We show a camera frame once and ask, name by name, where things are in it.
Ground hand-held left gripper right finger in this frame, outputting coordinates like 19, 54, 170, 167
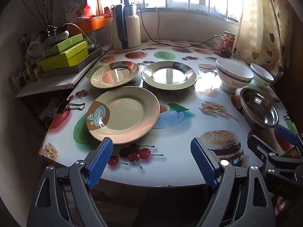
190, 137, 276, 227

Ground orange tray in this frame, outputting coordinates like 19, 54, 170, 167
69, 16, 105, 35

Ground person's right hand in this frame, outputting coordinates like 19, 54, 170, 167
276, 197, 287, 218

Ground white oval device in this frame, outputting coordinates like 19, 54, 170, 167
44, 30, 70, 45

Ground thick lime green box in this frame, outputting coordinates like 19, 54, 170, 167
39, 41, 89, 72

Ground cartoon wall poster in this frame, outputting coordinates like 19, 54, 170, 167
59, 0, 87, 20

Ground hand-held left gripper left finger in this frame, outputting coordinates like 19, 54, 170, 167
27, 137, 114, 227

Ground dried branches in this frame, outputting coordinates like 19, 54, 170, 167
20, 0, 59, 32

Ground thin green box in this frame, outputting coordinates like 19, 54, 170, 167
44, 33, 84, 55

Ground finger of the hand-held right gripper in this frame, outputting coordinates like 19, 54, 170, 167
247, 135, 284, 164
276, 125, 303, 157

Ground red label sauce jar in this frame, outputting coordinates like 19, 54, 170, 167
221, 31, 236, 58

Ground grey zigzag patterned box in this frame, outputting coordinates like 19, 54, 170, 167
42, 46, 103, 79

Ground black power cable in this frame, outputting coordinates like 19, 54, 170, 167
136, 2, 223, 48

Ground cream heart print curtain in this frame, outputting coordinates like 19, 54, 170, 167
233, 0, 294, 76

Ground large white blue-banded bowl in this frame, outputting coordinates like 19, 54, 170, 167
215, 58, 254, 93

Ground stainless steel bowl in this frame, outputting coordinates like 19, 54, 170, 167
240, 87, 280, 129

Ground small white blue-banded bowl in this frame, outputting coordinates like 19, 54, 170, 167
250, 63, 274, 88

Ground cream electric kettle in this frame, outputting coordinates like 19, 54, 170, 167
110, 0, 142, 52

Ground row of small bottles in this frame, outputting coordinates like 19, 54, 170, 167
23, 60, 43, 84

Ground black binder clip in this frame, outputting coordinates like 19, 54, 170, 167
56, 100, 86, 114

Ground beige plate with brown emblem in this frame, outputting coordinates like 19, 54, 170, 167
141, 61, 198, 90
91, 61, 140, 89
86, 86, 161, 145

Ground white cable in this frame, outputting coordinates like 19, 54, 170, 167
64, 23, 88, 41

